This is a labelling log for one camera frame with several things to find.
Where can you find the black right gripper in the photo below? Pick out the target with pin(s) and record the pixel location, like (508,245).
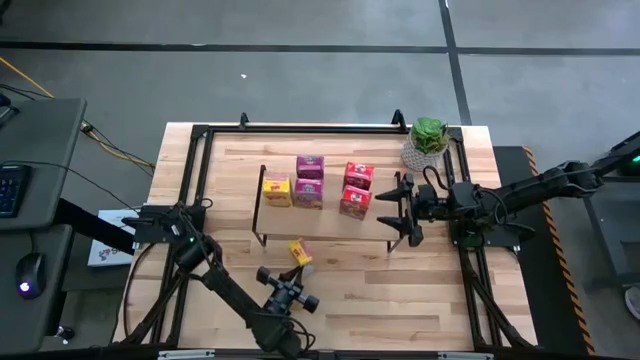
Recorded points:
(432,202)

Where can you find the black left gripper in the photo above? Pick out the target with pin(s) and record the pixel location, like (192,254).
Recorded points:
(285,295)

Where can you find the yellow Corn Pops cereal box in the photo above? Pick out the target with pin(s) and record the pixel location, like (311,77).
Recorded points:
(276,190)
(300,252)

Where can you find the red Froot Loops cereal box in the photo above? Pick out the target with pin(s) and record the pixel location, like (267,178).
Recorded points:
(355,202)
(359,175)

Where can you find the purple Raisin Bran cereal box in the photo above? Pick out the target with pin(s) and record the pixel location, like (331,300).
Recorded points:
(308,194)
(310,166)

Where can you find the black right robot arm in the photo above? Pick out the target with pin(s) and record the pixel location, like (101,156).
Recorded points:
(530,192)

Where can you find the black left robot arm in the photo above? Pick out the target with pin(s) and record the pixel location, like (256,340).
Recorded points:
(225,287)

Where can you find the succulent in white patterned pot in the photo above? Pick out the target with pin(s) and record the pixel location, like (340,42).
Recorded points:
(429,135)

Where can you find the black mat with hazard stripe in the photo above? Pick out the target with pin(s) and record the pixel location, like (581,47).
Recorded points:
(542,310)

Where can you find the white printed box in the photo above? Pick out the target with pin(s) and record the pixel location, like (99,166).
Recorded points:
(107,252)

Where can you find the black desk support beam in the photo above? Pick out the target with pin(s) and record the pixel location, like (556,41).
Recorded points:
(95,227)

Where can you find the grey metal stand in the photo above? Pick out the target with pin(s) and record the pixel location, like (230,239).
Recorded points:
(602,235)

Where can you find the black caster wheel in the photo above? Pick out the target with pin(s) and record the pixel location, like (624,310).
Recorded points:
(65,333)

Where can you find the black device with green light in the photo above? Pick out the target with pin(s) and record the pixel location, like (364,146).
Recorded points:
(631,165)

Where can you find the person's shoe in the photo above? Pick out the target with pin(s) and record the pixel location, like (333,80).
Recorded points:
(633,302)

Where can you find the black computer mouse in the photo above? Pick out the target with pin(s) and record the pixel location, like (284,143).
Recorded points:
(30,272)

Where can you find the grey desk top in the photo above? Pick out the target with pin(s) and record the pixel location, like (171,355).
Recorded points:
(45,140)
(30,325)

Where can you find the black backlit keyboard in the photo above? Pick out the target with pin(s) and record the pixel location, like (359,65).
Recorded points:
(11,190)

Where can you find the dark desk device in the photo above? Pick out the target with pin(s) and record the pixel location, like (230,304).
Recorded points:
(4,101)

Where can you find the wooden shelf with black frame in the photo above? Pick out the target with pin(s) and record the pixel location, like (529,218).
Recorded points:
(325,225)

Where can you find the black frame bracket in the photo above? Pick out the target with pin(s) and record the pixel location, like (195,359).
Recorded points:
(243,120)
(398,119)

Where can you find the black metal table frame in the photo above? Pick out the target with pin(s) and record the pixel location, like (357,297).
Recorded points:
(350,129)

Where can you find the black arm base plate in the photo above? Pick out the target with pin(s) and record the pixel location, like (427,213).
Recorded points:
(502,239)
(150,232)

